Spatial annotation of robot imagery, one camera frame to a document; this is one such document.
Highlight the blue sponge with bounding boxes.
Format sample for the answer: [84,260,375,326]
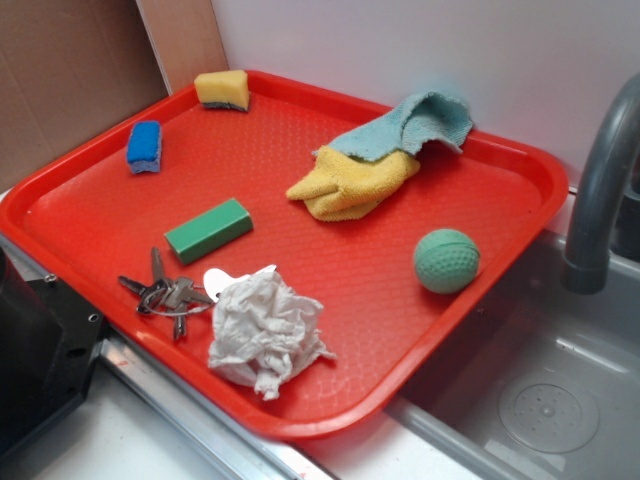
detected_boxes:
[126,120,162,174]

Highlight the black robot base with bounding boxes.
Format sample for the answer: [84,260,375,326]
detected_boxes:
[1,253,105,460]

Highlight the yellow sponge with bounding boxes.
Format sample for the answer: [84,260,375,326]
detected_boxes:
[194,70,250,112]

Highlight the red plastic tray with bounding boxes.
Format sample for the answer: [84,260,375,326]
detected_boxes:
[1,71,568,440]

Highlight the yellow terry cloth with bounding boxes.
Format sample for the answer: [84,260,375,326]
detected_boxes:
[286,146,420,222]

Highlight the green rectangular block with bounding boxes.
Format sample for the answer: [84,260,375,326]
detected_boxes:
[164,199,254,265]

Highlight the crumpled white paper towel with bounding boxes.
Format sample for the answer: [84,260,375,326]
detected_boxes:
[208,271,337,401]

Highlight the green dimpled ball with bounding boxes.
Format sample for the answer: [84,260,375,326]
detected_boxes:
[413,229,481,294]

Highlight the bunch of metal keys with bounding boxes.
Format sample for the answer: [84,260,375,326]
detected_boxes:
[118,247,214,341]

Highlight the light blue terry cloth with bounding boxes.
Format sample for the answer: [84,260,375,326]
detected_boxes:
[328,91,473,162]

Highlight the grey plastic sink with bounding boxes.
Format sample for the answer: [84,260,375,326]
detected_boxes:
[388,233,639,479]

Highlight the grey faucet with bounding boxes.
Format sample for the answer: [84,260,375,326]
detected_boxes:
[562,75,639,294]

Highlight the brown cardboard panel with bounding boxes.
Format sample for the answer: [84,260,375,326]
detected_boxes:
[1,1,228,190]

